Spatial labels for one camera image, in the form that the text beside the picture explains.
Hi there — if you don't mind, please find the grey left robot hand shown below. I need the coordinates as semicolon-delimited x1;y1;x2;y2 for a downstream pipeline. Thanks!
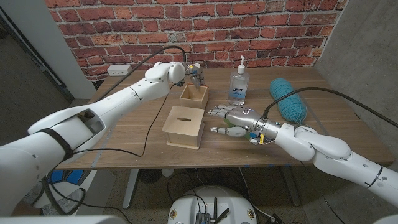
183;61;206;91

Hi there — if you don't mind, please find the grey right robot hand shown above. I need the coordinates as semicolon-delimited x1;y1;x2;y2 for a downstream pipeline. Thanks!
206;105;283;146

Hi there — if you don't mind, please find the wooden drawer with red front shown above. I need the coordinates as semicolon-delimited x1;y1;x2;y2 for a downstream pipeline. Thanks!
179;83;209;110

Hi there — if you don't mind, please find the wooden box with slot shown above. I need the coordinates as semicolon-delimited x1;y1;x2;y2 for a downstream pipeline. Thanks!
161;105;205;151

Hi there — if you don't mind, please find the clear hand sanitizer pump bottle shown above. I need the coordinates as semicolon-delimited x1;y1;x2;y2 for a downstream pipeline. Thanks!
227;55;250;106

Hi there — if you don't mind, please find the teal yarn skein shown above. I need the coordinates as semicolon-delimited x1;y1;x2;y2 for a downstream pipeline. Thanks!
269;78;308;124

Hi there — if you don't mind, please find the small grey computer box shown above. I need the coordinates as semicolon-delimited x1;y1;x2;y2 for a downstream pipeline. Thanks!
195;212;211;224

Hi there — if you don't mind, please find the red brick print backdrop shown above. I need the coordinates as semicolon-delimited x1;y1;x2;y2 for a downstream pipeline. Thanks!
44;0;348;82

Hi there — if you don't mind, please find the white power outlet strip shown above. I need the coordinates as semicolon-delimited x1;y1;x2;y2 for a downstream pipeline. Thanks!
106;64;133;77

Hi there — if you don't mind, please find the dark table leg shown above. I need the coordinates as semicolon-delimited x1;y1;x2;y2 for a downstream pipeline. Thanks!
281;166;302;207

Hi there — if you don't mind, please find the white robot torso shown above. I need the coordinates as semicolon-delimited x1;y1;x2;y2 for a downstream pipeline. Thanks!
167;185;258;224

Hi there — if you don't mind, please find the white table leg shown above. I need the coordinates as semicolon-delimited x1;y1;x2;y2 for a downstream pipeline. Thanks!
123;169;139;210

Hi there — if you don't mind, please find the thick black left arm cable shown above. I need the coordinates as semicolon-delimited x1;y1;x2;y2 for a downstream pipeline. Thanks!
40;45;187;215

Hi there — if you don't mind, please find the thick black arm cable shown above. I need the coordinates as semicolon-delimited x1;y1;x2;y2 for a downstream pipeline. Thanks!
262;86;398;128
40;45;187;215

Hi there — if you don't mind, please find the thin black left wrist wire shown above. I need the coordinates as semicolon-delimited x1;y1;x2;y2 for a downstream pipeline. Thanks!
71;83;174;157

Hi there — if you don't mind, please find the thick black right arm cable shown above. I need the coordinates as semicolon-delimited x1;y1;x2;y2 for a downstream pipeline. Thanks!
262;86;398;128

